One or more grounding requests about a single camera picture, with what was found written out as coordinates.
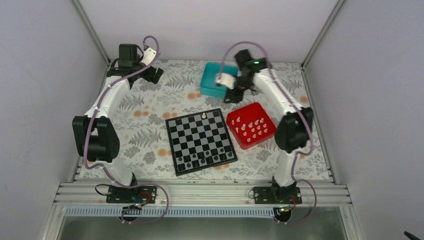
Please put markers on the floral table mat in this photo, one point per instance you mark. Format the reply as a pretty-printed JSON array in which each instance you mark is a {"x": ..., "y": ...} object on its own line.
[{"x": 144, "y": 144}]

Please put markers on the teal square box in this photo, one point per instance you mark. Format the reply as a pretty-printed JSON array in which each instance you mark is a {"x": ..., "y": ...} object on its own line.
[{"x": 207, "y": 83}]

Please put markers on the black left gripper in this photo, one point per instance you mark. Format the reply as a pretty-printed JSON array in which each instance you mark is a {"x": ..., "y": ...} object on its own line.
[{"x": 149, "y": 77}]

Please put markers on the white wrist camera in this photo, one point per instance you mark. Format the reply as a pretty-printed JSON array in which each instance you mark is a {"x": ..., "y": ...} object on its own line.
[
  {"x": 225, "y": 79},
  {"x": 149, "y": 55}
]

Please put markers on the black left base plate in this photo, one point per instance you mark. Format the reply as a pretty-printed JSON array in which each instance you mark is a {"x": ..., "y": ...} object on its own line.
[{"x": 140, "y": 195}]

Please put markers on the aluminium rail frame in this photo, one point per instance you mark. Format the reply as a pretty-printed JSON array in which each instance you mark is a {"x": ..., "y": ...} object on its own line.
[{"x": 223, "y": 193}]

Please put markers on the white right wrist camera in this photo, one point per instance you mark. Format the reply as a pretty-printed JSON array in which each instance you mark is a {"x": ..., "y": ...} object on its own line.
[{"x": 225, "y": 79}]

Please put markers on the black white chessboard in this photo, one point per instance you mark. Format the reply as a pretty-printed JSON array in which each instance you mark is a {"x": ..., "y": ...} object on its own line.
[{"x": 190, "y": 137}]

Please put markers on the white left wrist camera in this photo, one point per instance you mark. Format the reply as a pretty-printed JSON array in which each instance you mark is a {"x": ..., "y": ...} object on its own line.
[{"x": 149, "y": 55}]

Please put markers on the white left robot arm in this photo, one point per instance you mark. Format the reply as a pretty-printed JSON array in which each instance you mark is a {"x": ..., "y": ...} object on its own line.
[{"x": 95, "y": 137}]

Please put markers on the red piece tray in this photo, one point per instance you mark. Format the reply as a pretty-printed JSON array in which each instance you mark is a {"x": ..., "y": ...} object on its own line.
[{"x": 250, "y": 125}]

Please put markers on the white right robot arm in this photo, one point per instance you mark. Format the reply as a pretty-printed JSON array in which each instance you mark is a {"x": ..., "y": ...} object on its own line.
[{"x": 294, "y": 128}]

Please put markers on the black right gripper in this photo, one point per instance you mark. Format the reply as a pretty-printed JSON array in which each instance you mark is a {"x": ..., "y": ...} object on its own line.
[{"x": 236, "y": 97}]

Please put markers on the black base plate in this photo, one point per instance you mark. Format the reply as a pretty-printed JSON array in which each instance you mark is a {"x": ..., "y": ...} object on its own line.
[
  {"x": 268, "y": 195},
  {"x": 140, "y": 195}
]

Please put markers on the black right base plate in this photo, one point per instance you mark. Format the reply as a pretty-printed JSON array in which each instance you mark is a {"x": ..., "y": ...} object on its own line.
[{"x": 268, "y": 195}]

